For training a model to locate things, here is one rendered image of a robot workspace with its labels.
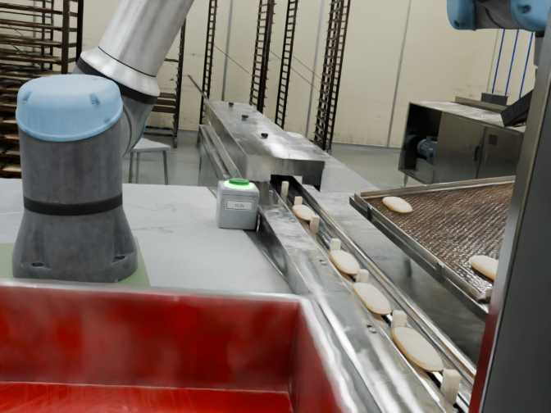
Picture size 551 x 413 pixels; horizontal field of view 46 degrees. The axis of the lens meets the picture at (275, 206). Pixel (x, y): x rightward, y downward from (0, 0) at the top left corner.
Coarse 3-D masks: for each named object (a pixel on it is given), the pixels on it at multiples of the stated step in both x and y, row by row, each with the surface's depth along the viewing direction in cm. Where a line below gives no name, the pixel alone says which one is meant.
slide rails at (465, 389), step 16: (288, 192) 142; (304, 224) 117; (320, 224) 118; (320, 240) 108; (384, 288) 88; (384, 320) 77; (416, 368) 66; (448, 368) 67; (432, 384) 63; (464, 384) 64; (464, 400) 61
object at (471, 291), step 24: (360, 192) 124; (384, 192) 125; (408, 192) 126; (432, 192) 126; (384, 216) 108; (408, 216) 111; (432, 216) 110; (456, 216) 110; (504, 216) 108; (408, 240) 97; (432, 240) 99; (456, 240) 98; (480, 240) 97; (432, 264) 89; (456, 264) 89
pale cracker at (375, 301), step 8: (352, 288) 86; (360, 288) 85; (368, 288) 85; (376, 288) 85; (360, 296) 83; (368, 296) 82; (376, 296) 82; (384, 296) 84; (368, 304) 80; (376, 304) 80; (384, 304) 80; (376, 312) 79; (384, 312) 79
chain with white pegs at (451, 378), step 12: (204, 96) 367; (300, 204) 128; (312, 216) 115; (312, 228) 115; (336, 240) 101; (360, 276) 88; (396, 312) 75; (396, 324) 75; (444, 372) 62; (456, 372) 62; (444, 384) 62; (456, 384) 62; (444, 396) 62; (456, 396) 62; (456, 408) 61
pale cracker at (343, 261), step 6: (330, 252) 99; (336, 252) 98; (342, 252) 99; (330, 258) 98; (336, 258) 96; (342, 258) 96; (348, 258) 97; (336, 264) 95; (342, 264) 94; (348, 264) 94; (354, 264) 94; (342, 270) 93; (348, 270) 92; (354, 270) 92
